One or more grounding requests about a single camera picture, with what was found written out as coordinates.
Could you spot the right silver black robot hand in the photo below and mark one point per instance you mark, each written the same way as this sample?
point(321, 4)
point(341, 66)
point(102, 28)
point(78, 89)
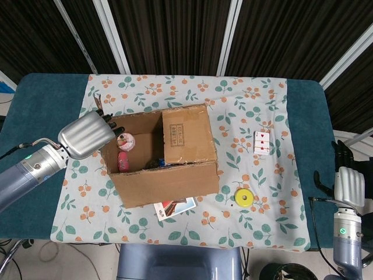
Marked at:
point(349, 186)

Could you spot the yellow disc with hole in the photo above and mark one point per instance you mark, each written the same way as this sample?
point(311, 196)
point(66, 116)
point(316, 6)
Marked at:
point(240, 198)

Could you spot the deck of playing cards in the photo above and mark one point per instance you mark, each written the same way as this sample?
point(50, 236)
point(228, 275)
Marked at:
point(261, 143)

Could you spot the pink round container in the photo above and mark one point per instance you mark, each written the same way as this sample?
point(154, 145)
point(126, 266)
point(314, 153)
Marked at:
point(126, 142)

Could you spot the pepsi cola bottle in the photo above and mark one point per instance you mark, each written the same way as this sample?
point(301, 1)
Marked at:
point(154, 164)

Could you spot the white partition frame post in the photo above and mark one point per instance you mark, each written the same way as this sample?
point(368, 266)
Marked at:
point(113, 38)
point(229, 38)
point(346, 59)
point(76, 38)

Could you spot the teal table cover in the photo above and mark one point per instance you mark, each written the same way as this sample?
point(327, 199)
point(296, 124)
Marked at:
point(38, 102)

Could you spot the pink small bottle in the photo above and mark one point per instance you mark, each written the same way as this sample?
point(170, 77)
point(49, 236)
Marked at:
point(123, 161)

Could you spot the floral print tablecloth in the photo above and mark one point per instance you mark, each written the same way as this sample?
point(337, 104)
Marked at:
point(175, 233)

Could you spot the black round bin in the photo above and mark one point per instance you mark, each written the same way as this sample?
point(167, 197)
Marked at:
point(284, 272)

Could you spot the blue and white box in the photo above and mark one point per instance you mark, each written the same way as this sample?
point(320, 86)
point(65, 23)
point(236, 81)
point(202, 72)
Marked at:
point(6, 86)

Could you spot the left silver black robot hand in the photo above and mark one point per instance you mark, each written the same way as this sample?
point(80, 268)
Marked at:
point(84, 135)

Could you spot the brown cardboard box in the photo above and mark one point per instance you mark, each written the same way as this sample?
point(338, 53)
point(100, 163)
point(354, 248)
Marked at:
point(169, 183)

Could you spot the red building postcard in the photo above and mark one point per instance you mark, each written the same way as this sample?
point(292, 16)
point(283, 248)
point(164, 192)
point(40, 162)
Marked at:
point(175, 208)

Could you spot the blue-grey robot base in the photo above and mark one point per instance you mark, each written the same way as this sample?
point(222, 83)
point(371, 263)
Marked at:
point(180, 262)

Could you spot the white metal rack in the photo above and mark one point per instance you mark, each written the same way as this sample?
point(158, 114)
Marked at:
point(349, 137)

